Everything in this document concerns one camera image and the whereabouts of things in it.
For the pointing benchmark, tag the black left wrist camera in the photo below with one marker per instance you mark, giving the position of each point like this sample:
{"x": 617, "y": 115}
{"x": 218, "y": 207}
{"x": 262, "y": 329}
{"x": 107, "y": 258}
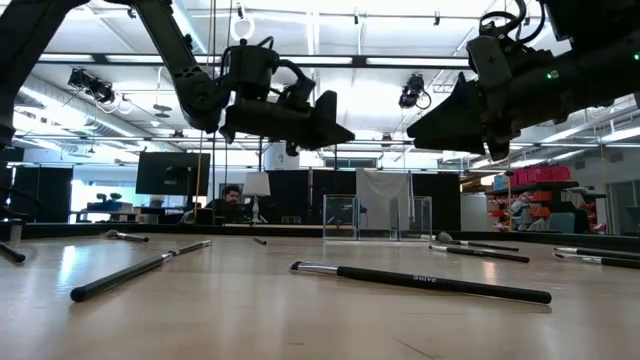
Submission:
{"x": 300, "y": 92}

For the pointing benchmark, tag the pink storage bin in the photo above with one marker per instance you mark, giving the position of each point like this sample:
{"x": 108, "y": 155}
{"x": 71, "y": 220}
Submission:
{"x": 560, "y": 173}
{"x": 519, "y": 178}
{"x": 539, "y": 175}

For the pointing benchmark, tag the white-shade table lamp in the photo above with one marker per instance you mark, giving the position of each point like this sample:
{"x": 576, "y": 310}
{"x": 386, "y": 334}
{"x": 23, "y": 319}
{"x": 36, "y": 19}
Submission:
{"x": 256, "y": 184}

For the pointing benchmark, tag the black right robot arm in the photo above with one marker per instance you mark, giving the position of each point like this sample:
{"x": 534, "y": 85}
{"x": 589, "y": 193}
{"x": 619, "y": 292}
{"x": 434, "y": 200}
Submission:
{"x": 590, "y": 80}

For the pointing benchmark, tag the black storage shelf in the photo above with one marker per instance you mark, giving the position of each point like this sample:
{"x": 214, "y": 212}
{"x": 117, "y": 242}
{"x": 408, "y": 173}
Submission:
{"x": 540, "y": 189}

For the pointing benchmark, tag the thin black makeup brush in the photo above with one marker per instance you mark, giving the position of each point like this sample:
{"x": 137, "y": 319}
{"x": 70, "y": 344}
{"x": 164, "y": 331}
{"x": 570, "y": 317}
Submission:
{"x": 195, "y": 246}
{"x": 480, "y": 253}
{"x": 12, "y": 253}
{"x": 115, "y": 278}
{"x": 600, "y": 252}
{"x": 260, "y": 241}
{"x": 610, "y": 262}

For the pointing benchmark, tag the white wall box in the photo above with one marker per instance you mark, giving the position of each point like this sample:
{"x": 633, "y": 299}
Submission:
{"x": 280, "y": 157}

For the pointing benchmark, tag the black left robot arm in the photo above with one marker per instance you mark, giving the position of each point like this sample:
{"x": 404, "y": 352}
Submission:
{"x": 192, "y": 90}

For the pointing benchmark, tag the black ceiling light rig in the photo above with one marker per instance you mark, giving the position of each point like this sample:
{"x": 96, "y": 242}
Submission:
{"x": 92, "y": 86}

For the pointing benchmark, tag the black partition panel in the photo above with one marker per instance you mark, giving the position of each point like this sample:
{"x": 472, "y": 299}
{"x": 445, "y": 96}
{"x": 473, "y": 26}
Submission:
{"x": 50, "y": 195}
{"x": 295, "y": 200}

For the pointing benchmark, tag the clear acrylic brush organizer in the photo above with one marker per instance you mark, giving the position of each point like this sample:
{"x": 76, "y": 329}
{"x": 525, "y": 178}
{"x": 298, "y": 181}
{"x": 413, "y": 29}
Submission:
{"x": 340, "y": 215}

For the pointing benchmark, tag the blue storage bin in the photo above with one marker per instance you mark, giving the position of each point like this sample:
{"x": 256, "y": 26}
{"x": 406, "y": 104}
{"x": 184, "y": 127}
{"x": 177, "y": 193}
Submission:
{"x": 501, "y": 182}

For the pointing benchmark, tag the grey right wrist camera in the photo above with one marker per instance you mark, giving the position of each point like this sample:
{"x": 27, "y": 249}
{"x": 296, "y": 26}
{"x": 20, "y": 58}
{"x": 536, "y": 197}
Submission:
{"x": 492, "y": 60}

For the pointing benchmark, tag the black ceiling-mounted camera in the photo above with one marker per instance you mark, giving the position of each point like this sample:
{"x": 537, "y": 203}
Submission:
{"x": 412, "y": 90}

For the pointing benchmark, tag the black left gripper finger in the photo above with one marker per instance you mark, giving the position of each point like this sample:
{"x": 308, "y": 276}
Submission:
{"x": 325, "y": 141}
{"x": 330, "y": 117}

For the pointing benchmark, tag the black makeup brush Solve print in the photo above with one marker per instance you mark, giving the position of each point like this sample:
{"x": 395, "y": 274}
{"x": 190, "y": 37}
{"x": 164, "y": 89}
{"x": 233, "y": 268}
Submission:
{"x": 425, "y": 282}

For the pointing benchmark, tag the person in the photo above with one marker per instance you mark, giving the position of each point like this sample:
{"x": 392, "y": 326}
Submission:
{"x": 230, "y": 200}

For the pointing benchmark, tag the black fan makeup brush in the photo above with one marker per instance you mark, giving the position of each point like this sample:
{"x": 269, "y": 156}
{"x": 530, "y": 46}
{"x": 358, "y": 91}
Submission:
{"x": 127, "y": 237}

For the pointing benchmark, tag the round grey-head makeup brush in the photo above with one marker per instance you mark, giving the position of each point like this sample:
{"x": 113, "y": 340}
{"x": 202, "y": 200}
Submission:
{"x": 480, "y": 245}

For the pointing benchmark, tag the silver ventilation duct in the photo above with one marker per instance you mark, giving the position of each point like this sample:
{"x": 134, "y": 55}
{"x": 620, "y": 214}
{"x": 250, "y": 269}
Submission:
{"x": 45, "y": 97}

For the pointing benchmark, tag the white hanging sheet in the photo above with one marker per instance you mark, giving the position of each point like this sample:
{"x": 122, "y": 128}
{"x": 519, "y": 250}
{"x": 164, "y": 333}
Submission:
{"x": 380, "y": 185}

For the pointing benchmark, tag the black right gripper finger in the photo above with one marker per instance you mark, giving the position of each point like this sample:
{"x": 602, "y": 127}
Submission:
{"x": 465, "y": 137}
{"x": 452, "y": 112}

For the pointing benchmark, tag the black ceiling beam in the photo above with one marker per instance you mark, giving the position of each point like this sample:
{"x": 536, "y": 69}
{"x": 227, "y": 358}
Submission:
{"x": 357, "y": 61}

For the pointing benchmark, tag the black aluminium table frame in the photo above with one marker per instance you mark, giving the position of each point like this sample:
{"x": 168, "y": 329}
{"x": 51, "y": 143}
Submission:
{"x": 150, "y": 230}

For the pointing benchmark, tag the black wall monitor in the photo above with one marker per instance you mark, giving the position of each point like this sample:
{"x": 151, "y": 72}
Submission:
{"x": 170, "y": 175}

